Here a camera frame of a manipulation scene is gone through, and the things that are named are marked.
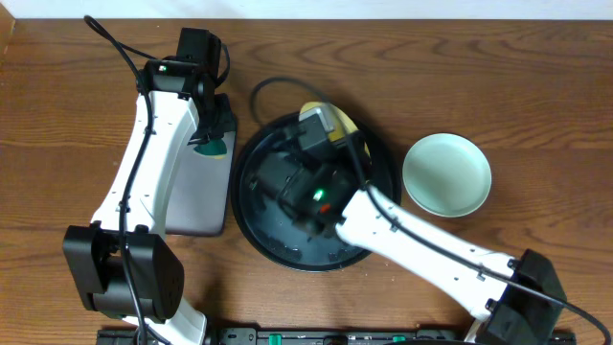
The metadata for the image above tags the green yellow sponge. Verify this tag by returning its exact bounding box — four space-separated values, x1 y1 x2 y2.
193 139 228 159

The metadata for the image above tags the yellow plate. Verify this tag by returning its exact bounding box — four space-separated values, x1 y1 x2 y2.
298 102 371 161

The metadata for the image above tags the light green plate front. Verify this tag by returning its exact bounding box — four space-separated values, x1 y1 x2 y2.
401 133 492 218

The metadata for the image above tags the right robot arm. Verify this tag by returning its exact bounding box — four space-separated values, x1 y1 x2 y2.
253 133 566 344

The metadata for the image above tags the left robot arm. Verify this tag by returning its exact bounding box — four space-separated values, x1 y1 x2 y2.
62 57 238 344

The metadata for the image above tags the round black tray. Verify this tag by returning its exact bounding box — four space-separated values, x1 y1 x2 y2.
229 111 402 274

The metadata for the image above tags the rectangular black tray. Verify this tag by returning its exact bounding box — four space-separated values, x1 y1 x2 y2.
166 123 238 237

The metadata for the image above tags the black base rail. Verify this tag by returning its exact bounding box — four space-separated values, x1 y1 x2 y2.
95 327 480 345

